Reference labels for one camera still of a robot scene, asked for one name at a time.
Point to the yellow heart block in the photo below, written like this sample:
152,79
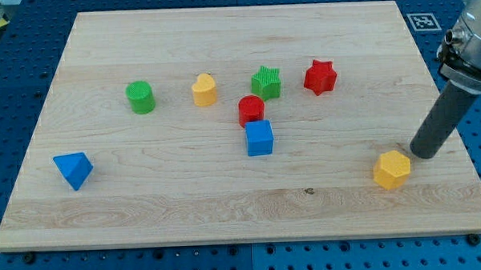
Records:
204,90

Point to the light wooden board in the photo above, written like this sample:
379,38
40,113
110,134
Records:
181,174

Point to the yellow hexagon block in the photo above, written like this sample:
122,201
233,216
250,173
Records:
391,170

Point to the red star block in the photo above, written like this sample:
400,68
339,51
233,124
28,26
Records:
320,77

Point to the white fiducial marker tag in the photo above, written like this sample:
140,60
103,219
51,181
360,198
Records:
423,22

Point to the blue triangle block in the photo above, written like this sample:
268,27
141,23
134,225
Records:
75,168

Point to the green cylinder block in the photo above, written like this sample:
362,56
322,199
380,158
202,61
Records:
140,96

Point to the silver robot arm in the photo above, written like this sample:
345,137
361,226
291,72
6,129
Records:
460,51

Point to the green star block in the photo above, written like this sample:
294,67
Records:
266,83

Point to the blue cube block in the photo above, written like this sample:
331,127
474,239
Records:
259,137

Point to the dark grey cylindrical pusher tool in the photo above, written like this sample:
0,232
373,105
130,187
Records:
450,107

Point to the red cylinder block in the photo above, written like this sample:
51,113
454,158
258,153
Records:
251,108

